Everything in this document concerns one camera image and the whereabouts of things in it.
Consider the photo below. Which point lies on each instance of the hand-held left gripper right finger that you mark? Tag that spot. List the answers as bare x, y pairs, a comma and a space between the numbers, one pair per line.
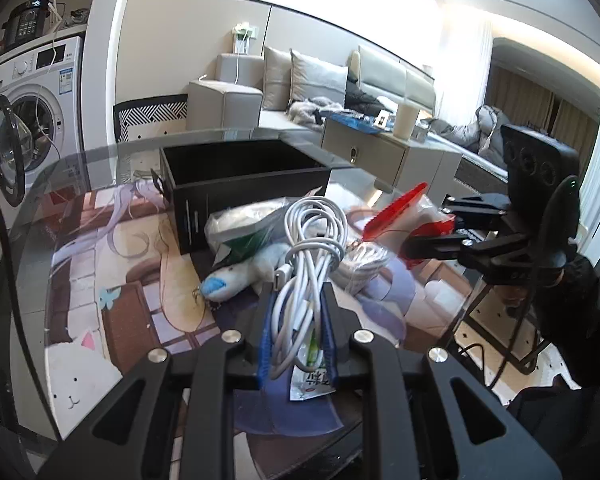
328, 342

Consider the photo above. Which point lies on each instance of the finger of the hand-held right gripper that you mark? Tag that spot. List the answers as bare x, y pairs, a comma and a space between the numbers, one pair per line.
440, 247
475, 206

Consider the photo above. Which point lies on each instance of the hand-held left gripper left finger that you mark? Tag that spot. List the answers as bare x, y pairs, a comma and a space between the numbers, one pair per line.
265, 345

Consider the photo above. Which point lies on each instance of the red zip plastic bag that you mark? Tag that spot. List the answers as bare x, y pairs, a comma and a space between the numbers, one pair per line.
395, 210

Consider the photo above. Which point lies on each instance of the bagged white socks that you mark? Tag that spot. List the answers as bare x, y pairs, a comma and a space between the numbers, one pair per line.
365, 266

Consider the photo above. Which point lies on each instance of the white and blue plush toy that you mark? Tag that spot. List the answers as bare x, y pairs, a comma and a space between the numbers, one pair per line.
230, 275

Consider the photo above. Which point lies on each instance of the black storage box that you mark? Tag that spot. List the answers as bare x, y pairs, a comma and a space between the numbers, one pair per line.
240, 200

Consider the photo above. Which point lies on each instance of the person's right forearm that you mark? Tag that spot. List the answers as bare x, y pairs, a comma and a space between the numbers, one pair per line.
575, 310

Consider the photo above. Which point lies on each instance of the white green snack packet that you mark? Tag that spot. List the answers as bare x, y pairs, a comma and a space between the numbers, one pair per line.
307, 382

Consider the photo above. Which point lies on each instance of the brown curtains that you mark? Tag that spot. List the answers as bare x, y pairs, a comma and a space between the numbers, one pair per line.
535, 105

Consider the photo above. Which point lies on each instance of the grey down jacket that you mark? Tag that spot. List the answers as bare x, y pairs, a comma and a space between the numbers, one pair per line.
485, 132

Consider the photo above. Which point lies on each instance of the white cylinder cup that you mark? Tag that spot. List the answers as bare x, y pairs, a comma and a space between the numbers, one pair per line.
405, 121

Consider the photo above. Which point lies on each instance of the beige coffee table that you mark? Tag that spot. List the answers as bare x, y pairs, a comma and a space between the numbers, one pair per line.
370, 149

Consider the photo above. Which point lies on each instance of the blue tray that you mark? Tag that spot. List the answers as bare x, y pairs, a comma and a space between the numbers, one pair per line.
352, 121

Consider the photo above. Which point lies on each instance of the black jacket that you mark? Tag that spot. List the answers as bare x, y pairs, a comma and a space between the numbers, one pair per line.
365, 96

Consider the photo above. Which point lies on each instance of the grey fuzzy garment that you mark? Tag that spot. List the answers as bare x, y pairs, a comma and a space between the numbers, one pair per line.
307, 110

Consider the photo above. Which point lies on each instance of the wide grey pillow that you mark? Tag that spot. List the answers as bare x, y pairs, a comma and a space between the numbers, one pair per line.
317, 80

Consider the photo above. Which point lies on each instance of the narrow grey pillow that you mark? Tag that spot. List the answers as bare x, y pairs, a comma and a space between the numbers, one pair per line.
276, 80

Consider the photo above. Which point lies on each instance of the grey sofa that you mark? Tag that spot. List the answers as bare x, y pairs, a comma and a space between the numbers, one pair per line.
225, 105

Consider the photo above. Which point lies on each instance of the black white patterned chair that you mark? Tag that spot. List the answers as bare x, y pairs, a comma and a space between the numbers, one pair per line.
150, 112

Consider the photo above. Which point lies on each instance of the white washing machine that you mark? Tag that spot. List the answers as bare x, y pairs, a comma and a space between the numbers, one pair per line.
30, 85

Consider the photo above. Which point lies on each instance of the black pressure cooker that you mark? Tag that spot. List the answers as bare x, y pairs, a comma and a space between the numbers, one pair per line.
27, 22

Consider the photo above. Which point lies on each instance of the small picture frame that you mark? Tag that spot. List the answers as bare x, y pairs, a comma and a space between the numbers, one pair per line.
381, 121

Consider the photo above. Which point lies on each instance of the white wall charger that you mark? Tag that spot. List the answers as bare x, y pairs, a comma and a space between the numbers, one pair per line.
245, 35

